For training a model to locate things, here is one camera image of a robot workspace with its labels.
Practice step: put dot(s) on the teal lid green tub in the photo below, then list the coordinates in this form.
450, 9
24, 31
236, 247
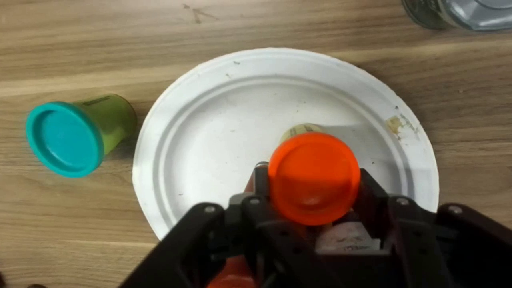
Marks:
72, 138

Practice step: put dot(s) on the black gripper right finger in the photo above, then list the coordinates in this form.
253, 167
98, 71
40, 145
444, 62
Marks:
410, 255

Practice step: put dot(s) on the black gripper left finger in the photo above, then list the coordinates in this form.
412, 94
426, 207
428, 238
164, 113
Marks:
279, 252

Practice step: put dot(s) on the orange lid yellow tub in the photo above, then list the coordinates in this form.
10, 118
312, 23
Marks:
314, 177

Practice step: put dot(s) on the white paper plate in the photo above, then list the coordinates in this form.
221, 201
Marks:
207, 132

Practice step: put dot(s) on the white blue label bottle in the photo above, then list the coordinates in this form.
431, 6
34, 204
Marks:
346, 239

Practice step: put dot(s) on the green label tin can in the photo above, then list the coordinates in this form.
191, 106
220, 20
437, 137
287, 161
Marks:
471, 15

